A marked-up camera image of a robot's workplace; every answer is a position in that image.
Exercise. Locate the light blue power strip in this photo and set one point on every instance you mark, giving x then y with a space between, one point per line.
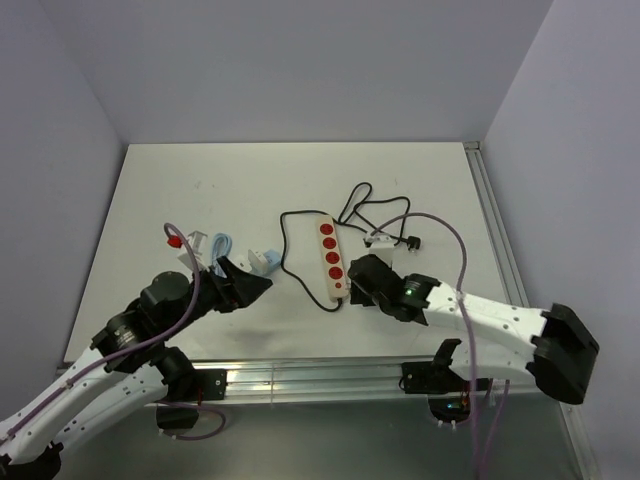
271 261

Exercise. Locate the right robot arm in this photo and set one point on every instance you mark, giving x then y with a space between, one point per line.
552 347

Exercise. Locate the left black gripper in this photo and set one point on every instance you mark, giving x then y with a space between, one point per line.
239 289

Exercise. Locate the aluminium front rail frame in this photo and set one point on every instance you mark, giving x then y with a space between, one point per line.
342 419

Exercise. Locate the beige red power strip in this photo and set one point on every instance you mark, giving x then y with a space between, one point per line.
332 261

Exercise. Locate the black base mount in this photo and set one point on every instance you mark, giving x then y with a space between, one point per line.
180 410
435 377

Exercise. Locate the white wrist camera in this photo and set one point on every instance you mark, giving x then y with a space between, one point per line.
191 249
382 246

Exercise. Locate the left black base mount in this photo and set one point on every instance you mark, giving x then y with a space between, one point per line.
180 410

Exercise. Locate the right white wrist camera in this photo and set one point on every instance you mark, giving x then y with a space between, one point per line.
382 246

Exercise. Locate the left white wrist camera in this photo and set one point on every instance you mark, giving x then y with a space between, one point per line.
191 249

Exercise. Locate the white square charger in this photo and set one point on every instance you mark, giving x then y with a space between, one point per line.
242 262

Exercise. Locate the small white plug adapter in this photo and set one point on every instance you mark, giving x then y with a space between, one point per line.
259 262

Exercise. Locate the aluminium right rail frame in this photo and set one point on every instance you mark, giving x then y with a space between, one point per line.
503 253

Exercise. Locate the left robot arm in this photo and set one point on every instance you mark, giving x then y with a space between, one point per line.
127 366

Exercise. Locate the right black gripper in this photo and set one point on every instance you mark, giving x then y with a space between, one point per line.
358 296

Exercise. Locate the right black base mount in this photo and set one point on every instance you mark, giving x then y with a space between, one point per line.
435 377

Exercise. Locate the aluminium rail frame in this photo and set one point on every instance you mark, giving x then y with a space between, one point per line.
503 253
342 419

